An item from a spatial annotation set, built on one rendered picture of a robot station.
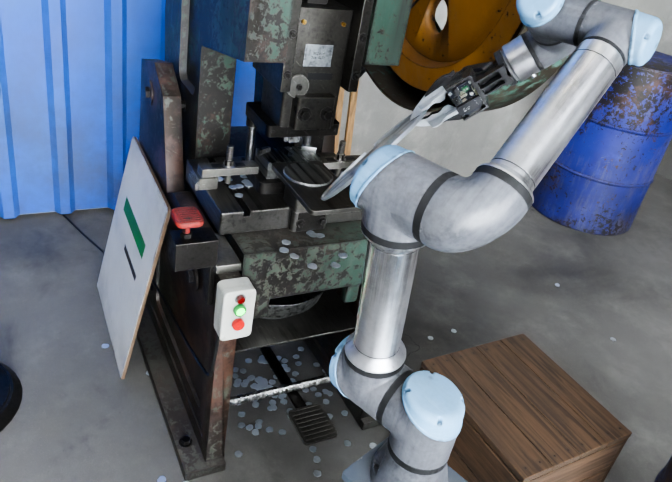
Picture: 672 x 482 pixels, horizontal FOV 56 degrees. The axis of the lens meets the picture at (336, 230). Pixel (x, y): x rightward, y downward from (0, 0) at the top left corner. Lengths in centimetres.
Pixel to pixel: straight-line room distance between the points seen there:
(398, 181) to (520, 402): 94
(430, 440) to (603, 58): 68
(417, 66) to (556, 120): 82
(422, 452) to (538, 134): 58
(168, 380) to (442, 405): 108
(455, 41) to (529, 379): 91
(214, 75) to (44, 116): 112
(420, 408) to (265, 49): 79
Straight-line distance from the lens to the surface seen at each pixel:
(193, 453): 184
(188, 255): 140
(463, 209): 89
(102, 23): 261
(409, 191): 92
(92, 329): 226
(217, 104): 174
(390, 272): 102
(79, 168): 280
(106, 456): 189
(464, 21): 165
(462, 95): 122
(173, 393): 199
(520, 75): 122
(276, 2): 138
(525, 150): 94
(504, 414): 169
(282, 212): 156
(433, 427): 114
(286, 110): 152
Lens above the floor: 145
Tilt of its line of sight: 30 degrees down
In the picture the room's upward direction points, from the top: 11 degrees clockwise
